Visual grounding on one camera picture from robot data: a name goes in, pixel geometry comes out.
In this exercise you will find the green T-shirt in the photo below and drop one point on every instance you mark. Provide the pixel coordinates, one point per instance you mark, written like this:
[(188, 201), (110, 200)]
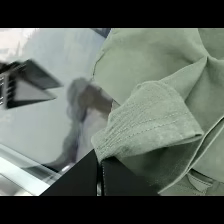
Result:
[(160, 100)]

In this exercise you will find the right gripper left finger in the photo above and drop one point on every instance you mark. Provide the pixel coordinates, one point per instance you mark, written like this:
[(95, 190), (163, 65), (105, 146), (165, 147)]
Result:
[(78, 180)]

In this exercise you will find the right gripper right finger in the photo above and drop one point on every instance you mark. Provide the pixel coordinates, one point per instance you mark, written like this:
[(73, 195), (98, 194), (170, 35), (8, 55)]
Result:
[(125, 181)]

